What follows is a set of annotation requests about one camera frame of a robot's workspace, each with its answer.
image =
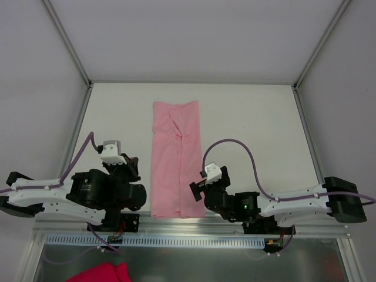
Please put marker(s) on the aluminium frame post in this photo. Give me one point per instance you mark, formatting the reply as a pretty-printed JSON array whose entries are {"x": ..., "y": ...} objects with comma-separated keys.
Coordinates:
[
  {"x": 324, "y": 38},
  {"x": 60, "y": 29}
]

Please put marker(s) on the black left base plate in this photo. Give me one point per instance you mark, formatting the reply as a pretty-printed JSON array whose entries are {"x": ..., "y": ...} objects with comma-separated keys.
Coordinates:
[{"x": 132, "y": 223}]

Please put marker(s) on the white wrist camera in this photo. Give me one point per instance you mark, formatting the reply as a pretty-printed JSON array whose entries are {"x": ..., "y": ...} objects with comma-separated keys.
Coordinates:
[
  {"x": 212, "y": 173},
  {"x": 111, "y": 153}
]

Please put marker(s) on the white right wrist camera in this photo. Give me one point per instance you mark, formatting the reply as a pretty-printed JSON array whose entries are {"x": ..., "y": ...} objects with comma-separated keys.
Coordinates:
[{"x": 212, "y": 173}]

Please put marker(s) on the aluminium mounting rail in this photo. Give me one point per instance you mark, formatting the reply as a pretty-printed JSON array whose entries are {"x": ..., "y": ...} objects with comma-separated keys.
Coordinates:
[{"x": 212, "y": 224}]

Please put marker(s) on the pink t-shirt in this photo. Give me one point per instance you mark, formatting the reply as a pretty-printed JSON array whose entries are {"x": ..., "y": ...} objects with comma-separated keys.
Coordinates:
[{"x": 176, "y": 161}]

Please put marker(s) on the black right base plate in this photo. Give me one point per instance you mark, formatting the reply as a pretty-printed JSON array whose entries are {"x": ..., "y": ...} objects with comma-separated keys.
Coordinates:
[{"x": 266, "y": 227}]

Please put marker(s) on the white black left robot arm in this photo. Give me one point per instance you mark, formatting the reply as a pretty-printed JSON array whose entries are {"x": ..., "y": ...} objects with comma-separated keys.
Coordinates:
[{"x": 95, "y": 197}]

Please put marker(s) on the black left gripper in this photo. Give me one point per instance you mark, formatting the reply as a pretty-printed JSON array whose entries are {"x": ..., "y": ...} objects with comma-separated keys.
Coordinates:
[{"x": 131, "y": 168}]

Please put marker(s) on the red t-shirt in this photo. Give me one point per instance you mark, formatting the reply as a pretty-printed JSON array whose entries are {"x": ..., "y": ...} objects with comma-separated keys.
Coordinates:
[{"x": 105, "y": 272}]

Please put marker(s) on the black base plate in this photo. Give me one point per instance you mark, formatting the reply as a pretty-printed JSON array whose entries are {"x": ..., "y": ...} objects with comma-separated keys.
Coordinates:
[
  {"x": 132, "y": 223},
  {"x": 266, "y": 227}
]

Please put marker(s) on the right aluminium frame post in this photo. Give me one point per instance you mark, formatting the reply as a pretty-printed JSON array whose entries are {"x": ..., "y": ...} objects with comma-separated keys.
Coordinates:
[{"x": 324, "y": 38}]

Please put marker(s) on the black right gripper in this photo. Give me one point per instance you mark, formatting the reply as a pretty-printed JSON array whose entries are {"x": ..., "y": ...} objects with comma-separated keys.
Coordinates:
[{"x": 195, "y": 191}]

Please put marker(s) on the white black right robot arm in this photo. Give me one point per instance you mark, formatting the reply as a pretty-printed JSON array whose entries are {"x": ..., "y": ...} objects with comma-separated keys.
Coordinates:
[{"x": 335, "y": 198}]

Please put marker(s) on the slotted white cable duct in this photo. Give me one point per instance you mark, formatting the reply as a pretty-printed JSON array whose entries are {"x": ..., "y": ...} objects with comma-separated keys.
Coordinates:
[{"x": 157, "y": 241}]

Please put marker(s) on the left aluminium frame post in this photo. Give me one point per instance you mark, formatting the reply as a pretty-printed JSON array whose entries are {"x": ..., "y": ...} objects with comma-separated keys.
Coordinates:
[{"x": 60, "y": 29}]

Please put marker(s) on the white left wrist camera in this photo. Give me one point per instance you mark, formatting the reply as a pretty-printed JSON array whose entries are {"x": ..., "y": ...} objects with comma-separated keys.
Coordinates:
[{"x": 111, "y": 153}]

